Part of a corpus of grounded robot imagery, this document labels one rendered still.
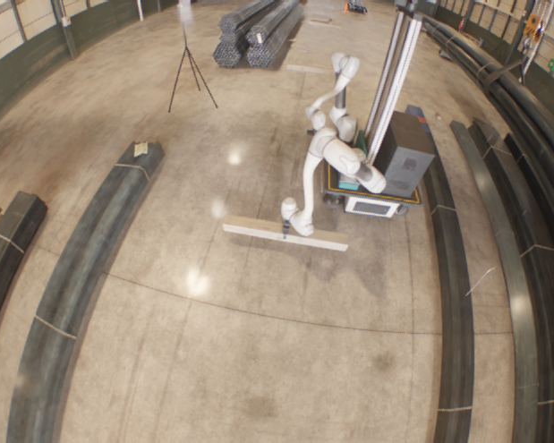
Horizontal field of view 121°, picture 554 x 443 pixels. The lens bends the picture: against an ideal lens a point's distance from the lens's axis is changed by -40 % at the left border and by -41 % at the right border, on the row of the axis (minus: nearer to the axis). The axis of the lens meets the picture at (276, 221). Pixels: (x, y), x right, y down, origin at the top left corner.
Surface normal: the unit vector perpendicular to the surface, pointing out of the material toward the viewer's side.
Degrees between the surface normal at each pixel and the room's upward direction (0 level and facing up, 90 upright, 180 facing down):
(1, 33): 90
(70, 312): 45
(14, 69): 90
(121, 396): 0
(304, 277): 0
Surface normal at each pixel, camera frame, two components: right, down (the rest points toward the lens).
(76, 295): 0.72, -0.28
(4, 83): 0.98, 0.17
